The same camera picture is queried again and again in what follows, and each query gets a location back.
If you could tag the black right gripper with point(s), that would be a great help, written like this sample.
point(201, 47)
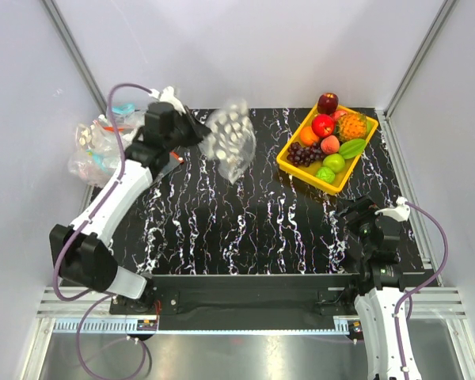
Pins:
point(366, 209)

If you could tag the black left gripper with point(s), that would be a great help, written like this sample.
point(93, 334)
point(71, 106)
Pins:
point(198, 130)

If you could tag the clear zip top bag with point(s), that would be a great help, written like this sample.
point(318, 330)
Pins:
point(232, 141)

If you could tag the wrinkled green round fruit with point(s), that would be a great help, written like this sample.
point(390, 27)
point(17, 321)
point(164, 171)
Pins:
point(325, 174)

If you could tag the bright red apple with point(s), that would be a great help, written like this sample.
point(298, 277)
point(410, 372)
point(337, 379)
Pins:
point(323, 125)

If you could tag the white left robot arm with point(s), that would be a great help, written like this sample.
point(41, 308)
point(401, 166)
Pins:
point(80, 251)

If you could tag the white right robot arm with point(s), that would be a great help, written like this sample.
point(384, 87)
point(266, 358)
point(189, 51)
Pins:
point(380, 288)

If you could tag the pile of clear zip bags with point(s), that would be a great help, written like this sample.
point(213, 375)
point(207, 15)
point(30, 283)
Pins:
point(97, 159)

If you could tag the smooth green apple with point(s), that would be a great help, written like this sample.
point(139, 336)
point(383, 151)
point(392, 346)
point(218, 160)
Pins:
point(335, 162)

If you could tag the green star fruit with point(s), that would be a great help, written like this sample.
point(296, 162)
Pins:
point(352, 148)

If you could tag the pink peach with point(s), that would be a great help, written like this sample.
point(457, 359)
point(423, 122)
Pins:
point(330, 145)

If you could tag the dark purple grape bunch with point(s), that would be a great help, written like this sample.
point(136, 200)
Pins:
point(299, 155)

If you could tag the orange pineapple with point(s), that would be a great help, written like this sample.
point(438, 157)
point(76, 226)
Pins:
point(352, 126)

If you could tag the orange fruit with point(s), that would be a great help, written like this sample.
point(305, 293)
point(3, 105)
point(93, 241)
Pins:
point(307, 137)

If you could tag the dark red apple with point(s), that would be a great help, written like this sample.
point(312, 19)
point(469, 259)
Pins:
point(327, 103)

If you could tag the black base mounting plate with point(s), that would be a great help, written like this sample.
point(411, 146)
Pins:
point(245, 295)

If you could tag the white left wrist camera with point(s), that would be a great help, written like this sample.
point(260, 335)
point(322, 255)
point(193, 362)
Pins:
point(167, 95)

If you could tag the aluminium frame rail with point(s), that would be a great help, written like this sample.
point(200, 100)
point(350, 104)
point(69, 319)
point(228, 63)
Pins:
point(93, 314)

